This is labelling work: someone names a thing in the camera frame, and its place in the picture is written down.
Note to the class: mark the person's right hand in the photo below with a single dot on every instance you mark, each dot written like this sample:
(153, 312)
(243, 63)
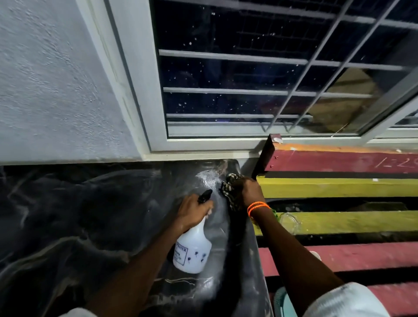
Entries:
(250, 193)

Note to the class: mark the person's left hand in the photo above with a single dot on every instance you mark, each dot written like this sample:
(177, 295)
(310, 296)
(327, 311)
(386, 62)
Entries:
(189, 210)

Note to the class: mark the person's left fingers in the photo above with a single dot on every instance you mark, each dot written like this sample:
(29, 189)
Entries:
(206, 207)

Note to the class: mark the person's right fingers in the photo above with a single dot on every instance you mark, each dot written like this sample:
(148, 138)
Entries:
(239, 193)

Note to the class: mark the black white checkered cloth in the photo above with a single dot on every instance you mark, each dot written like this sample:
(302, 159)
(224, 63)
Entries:
(229, 191)

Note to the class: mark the white plastic spray bottle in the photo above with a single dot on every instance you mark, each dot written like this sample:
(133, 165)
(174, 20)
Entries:
(192, 248)

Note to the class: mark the person's right forearm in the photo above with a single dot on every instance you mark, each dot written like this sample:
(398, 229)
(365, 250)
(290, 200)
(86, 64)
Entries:
(294, 261)

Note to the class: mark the person's left forearm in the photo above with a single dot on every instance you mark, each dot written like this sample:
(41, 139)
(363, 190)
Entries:
(137, 271)

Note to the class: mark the clear round glass lid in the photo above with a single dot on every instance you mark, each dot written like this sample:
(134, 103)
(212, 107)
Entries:
(289, 222)

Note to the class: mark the small white round object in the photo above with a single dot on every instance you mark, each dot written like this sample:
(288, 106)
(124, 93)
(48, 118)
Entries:
(316, 255)

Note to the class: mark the white metal window grille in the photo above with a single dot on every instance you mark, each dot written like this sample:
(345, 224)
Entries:
(235, 91)

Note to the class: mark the red yellow wooden slat bench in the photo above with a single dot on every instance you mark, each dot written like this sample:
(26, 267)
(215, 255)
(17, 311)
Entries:
(343, 187)

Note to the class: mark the teal plastic container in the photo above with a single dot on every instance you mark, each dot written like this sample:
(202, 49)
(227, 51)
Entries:
(283, 303)

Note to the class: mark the white window frame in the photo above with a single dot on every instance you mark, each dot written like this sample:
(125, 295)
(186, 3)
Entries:
(137, 81)

